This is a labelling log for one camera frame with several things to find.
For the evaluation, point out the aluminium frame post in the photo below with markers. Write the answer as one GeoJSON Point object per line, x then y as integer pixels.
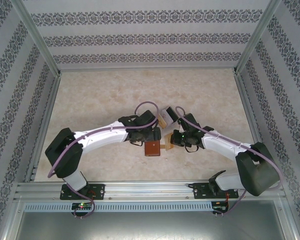
{"type": "Point", "coordinates": [10, 220]}
{"type": "Point", "coordinates": [295, 220]}
{"type": "Point", "coordinates": [37, 37]}
{"type": "Point", "coordinates": [257, 37]}

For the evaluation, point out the tan card stack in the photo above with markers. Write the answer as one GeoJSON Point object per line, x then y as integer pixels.
{"type": "Point", "coordinates": [162, 123]}

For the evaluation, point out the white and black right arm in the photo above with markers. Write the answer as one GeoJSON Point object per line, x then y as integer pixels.
{"type": "Point", "coordinates": [222, 143]}

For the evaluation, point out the white floral card stack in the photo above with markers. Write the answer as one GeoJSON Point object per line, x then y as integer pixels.
{"type": "Point", "coordinates": [165, 116]}

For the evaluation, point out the black card stack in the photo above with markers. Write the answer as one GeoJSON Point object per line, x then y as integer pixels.
{"type": "Point", "coordinates": [173, 113]}

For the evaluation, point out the aluminium side rail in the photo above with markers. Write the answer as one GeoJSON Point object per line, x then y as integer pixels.
{"type": "Point", "coordinates": [250, 105]}
{"type": "Point", "coordinates": [42, 127]}

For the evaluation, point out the small circuit board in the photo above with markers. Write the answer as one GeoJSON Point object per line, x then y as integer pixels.
{"type": "Point", "coordinates": [220, 209]}
{"type": "Point", "coordinates": [82, 207]}

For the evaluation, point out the grey metal panel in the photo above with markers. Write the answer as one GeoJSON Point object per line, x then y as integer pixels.
{"type": "Point", "coordinates": [150, 227]}

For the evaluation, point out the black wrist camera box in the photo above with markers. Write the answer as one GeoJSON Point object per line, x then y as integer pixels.
{"type": "Point", "coordinates": [190, 123]}
{"type": "Point", "coordinates": [148, 118]}

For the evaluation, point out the aluminium front rail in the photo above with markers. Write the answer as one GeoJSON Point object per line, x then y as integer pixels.
{"type": "Point", "coordinates": [150, 191]}

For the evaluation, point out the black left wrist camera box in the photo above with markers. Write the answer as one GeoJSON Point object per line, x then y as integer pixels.
{"type": "Point", "coordinates": [148, 118]}

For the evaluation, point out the clear acrylic card box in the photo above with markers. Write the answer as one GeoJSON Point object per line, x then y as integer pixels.
{"type": "Point", "coordinates": [170, 124]}

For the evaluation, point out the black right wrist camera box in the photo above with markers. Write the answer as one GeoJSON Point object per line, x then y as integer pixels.
{"type": "Point", "coordinates": [190, 123]}

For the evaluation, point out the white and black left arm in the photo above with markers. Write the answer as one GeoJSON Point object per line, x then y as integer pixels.
{"type": "Point", "coordinates": [102, 136]}

